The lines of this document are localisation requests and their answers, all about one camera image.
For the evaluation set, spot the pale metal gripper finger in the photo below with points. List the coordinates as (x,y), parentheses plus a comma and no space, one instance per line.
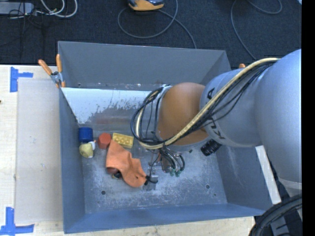
(150,186)
(154,179)

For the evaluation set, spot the blue cup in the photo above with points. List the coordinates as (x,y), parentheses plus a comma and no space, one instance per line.
(85,134)

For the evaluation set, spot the grey metal bin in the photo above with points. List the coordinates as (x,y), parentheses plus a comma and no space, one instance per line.
(147,67)

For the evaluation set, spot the pale flat board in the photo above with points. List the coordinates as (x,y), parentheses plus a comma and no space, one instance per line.
(37,144)

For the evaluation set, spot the orange cloth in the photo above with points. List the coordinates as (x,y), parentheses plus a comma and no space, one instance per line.
(123,163)

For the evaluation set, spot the yellow toy brick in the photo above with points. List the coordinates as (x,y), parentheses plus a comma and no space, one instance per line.
(123,139)

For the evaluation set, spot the pale yellow toy animal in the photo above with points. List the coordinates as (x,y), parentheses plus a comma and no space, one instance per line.
(86,150)

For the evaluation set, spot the black cylinder on white bracket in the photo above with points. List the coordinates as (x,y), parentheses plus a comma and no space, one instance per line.
(210,147)

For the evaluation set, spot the red-brown hexagonal block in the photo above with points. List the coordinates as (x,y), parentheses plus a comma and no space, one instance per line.
(104,140)

